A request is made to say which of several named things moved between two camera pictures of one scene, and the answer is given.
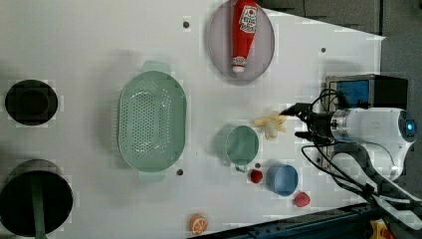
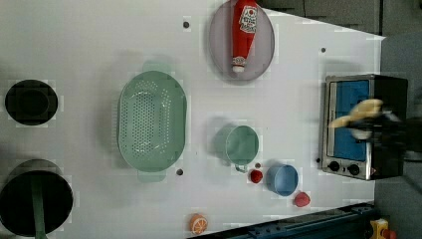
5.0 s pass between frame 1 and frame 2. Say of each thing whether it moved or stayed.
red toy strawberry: stayed
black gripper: moved
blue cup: stayed
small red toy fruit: stayed
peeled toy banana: moved
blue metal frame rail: stayed
